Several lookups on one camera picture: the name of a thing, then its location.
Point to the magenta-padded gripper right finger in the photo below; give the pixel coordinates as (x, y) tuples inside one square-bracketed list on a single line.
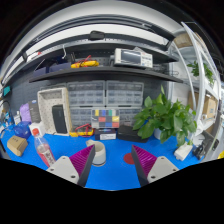
[(161, 168)]

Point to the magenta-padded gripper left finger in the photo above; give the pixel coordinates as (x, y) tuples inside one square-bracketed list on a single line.
[(63, 168)]

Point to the clear red-capped drink bottle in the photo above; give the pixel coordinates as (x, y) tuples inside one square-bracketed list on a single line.
[(44, 151)]

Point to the white plastic block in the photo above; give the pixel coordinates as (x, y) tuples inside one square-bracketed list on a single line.
[(183, 152)]

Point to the flat round red coaster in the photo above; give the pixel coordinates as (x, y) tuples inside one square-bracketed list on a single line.
[(128, 159)]

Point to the beige ceramic cup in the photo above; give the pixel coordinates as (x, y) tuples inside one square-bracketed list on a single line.
[(100, 155)]

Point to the small white box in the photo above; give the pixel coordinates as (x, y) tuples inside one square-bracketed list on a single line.
[(38, 128)]

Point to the plain black box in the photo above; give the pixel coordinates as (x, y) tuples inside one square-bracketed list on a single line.
[(128, 133)]

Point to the black flat device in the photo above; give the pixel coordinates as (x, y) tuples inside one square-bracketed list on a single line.
[(59, 119)]

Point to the green potted plant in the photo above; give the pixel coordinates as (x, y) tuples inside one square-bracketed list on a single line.
[(166, 116)]

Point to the black box with white label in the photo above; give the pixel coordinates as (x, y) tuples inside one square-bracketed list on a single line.
[(105, 134)]

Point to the grey small-parts drawer cabinet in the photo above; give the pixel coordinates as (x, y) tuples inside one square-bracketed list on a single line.
[(125, 93), (80, 116), (86, 93), (128, 115)]

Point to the blue translucent container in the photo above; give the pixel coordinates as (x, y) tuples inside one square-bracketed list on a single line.
[(22, 130)]

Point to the white perforated tray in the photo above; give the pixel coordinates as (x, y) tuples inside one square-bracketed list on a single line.
[(46, 110)]

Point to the dark grey carton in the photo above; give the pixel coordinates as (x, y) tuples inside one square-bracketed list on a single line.
[(34, 111)]

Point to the clear box of coloured parts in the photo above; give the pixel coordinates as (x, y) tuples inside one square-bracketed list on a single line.
[(105, 119)]

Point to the purple bag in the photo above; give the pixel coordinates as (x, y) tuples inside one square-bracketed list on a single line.
[(25, 112)]

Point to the white shelf unit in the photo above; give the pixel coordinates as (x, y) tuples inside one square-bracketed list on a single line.
[(206, 100)]

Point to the black workbench shelf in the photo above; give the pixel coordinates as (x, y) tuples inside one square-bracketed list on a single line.
[(106, 72)]

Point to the white bench oscilloscope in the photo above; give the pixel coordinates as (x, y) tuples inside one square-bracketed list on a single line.
[(130, 57)]

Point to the black lamp head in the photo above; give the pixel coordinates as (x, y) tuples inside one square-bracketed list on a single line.
[(96, 35)]

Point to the black clamp mount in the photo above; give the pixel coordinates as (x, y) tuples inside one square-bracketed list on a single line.
[(201, 150)]

